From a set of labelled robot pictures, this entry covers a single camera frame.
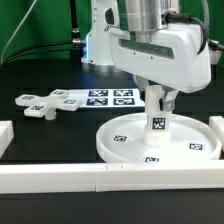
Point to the white marker tag sheet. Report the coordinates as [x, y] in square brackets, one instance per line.
[108, 98]

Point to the white right fence block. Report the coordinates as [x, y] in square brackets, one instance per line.
[216, 123]

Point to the white fence block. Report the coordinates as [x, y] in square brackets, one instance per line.
[6, 135]
[216, 123]

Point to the white front fence bar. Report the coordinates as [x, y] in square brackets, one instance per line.
[110, 177]

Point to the white cross-shaped table base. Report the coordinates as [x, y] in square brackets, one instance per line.
[46, 106]

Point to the black post connector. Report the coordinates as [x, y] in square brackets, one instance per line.
[76, 51]

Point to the white round table top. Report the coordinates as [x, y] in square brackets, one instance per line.
[122, 139]

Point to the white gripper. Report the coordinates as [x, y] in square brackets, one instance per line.
[170, 59]

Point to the white left fence block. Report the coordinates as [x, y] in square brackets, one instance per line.
[6, 135]

